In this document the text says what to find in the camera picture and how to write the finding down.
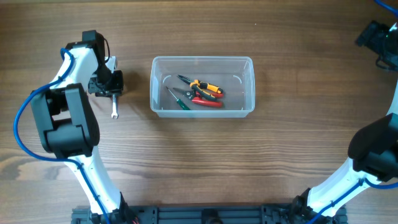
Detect silver combination wrench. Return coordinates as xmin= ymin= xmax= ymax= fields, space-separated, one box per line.
xmin=111 ymin=95 xmax=119 ymax=119

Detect green handle screwdriver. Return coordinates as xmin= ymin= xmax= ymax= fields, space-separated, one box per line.
xmin=166 ymin=87 xmax=190 ymax=110

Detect red handle snips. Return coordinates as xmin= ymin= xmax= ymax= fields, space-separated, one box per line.
xmin=173 ymin=87 xmax=223 ymax=108

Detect orange black needle-nose pliers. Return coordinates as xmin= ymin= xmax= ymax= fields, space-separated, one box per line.
xmin=177 ymin=75 xmax=224 ymax=101

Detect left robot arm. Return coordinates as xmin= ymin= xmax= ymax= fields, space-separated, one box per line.
xmin=28 ymin=30 xmax=137 ymax=223

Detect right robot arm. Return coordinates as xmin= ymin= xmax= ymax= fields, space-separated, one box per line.
xmin=288 ymin=96 xmax=397 ymax=223

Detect clear plastic container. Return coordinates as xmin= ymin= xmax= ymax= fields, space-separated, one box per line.
xmin=150 ymin=56 xmax=256 ymax=118

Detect blue right camera cable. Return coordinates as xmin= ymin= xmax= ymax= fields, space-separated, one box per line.
xmin=373 ymin=0 xmax=398 ymax=18

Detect blue camera cable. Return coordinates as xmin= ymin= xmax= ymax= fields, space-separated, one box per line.
xmin=12 ymin=47 xmax=111 ymax=224
xmin=373 ymin=0 xmax=398 ymax=18

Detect blue left camera cable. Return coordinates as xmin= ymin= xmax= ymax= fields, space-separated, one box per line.
xmin=12 ymin=47 xmax=111 ymax=224

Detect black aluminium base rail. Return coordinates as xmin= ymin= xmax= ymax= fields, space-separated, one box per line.
xmin=71 ymin=203 xmax=348 ymax=224

